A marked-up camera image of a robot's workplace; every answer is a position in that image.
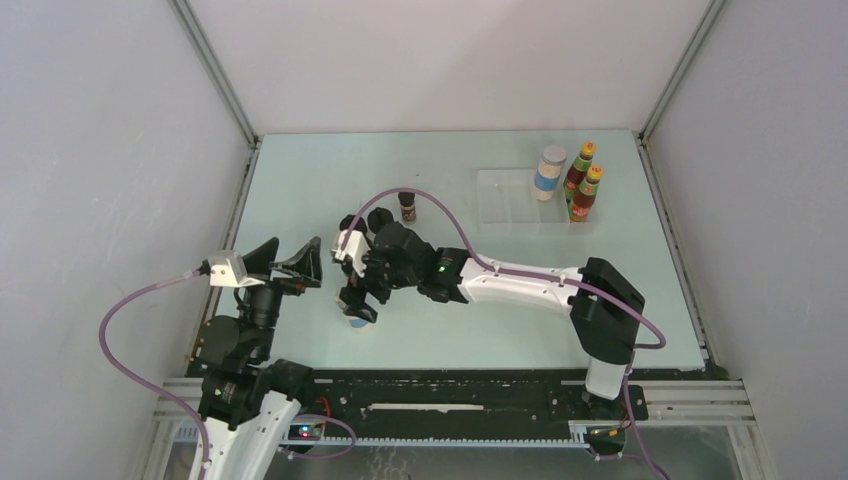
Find blue label spice jar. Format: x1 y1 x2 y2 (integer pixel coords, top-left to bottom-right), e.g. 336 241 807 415
336 298 374 332
534 145 567 201

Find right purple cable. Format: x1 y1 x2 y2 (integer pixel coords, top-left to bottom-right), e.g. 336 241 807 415
337 188 670 480

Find black lid salt shaker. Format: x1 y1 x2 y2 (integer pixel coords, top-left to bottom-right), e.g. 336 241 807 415
367 207 395 234
339 214 368 234

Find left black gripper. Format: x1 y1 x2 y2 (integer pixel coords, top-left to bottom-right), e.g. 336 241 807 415
238 235 322 358

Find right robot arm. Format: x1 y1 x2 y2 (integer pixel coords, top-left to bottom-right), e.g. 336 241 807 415
331 222 645 418

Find right circuit board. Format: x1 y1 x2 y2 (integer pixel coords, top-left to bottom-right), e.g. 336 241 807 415
584 425 627 446

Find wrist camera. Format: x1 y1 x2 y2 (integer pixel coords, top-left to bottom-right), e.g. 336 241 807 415
331 229 370 277
198 250 266 289

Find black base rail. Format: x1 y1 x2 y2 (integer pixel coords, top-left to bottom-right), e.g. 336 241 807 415
309 369 648 444

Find small black cap spice bottle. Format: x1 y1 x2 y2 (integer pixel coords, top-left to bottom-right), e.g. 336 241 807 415
398 191 417 224

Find sauce bottle yellow cap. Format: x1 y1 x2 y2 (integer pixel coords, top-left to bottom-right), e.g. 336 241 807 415
569 165 604 223
563 141 597 203

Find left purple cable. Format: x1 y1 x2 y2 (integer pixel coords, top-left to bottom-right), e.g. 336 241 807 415
99 271 213 480

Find left circuit board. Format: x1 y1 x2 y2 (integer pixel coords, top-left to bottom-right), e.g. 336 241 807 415
286 423 325 445

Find clear plastic organizer tray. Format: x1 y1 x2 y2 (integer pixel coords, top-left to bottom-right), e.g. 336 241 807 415
476 169 600 235

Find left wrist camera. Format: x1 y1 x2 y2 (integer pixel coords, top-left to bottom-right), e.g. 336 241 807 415
198 250 266 289

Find purple cable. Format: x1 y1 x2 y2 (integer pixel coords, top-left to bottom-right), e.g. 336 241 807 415
99 271 213 480
337 188 670 480

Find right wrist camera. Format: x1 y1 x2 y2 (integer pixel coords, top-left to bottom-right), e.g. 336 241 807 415
331 229 370 277

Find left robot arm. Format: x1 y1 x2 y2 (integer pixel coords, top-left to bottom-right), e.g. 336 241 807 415
192 237 323 479

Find circuit board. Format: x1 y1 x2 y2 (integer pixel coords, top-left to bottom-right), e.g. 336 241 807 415
286 423 325 445
584 425 627 446

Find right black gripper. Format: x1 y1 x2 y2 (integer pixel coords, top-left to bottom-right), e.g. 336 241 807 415
340 242 421 324

